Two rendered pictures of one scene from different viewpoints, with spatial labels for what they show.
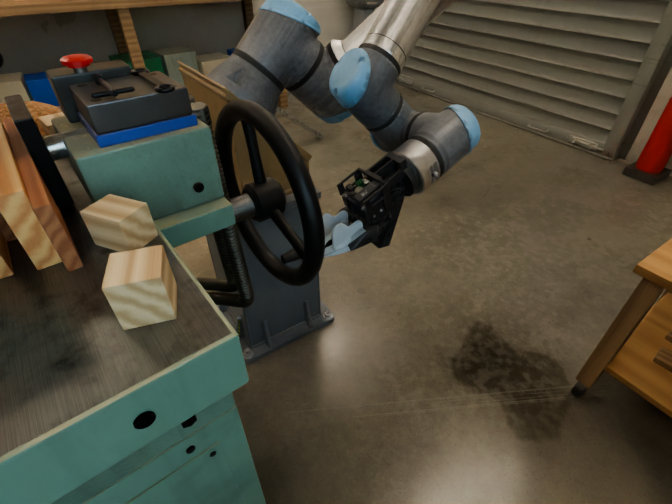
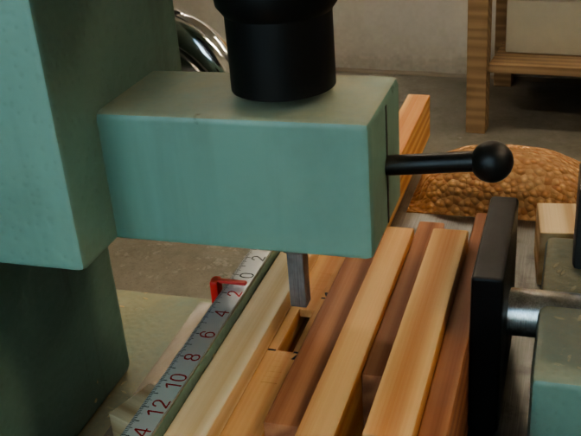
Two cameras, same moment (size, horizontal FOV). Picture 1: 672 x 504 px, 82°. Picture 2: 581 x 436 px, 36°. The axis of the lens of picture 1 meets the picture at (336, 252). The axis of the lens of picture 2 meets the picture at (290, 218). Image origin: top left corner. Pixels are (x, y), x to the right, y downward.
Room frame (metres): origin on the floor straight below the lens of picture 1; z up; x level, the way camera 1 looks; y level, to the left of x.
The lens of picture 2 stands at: (0.08, 0.03, 1.21)
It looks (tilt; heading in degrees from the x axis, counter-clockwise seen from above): 27 degrees down; 58
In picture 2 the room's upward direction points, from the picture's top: 5 degrees counter-clockwise
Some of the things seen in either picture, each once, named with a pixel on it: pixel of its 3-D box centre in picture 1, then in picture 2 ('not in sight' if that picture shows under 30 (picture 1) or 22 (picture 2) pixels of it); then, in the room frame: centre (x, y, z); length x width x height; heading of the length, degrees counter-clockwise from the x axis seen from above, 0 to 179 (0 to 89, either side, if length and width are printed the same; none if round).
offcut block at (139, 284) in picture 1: (143, 286); not in sight; (0.20, 0.14, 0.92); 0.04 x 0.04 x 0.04; 17
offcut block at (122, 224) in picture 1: (120, 224); not in sight; (0.29, 0.19, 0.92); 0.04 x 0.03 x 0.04; 69
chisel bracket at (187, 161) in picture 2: not in sight; (255, 169); (0.29, 0.39, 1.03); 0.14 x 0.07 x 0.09; 128
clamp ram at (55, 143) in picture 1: (71, 143); (552, 315); (0.39, 0.28, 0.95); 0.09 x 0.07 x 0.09; 38
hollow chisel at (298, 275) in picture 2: not in sight; (297, 263); (0.30, 0.38, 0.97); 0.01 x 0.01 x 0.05; 38
